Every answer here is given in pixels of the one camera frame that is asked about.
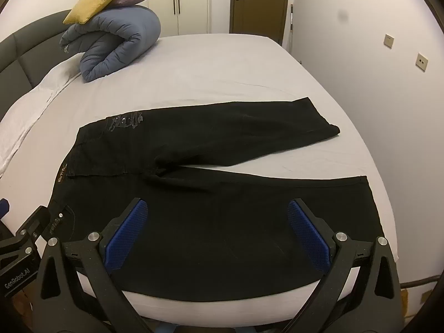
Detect grey padded headboard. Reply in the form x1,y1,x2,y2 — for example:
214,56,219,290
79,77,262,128
0,10,72,117

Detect yellow cushion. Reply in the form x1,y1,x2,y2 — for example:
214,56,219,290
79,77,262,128
62,0,112,25

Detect blue rolled duvet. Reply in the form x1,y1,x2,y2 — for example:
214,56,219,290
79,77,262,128
59,5,161,83

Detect upper wall switch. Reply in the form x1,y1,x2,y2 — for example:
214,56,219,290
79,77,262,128
383,34,394,49

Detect brown door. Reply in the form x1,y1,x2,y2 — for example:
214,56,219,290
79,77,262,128
229,0,288,44

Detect white folded sheet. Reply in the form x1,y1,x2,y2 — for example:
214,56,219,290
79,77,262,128
1,53,83,176

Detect lower wall socket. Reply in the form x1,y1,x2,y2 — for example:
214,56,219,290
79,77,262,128
415,53,428,71

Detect black pants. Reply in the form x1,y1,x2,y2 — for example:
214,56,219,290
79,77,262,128
44,98,383,301

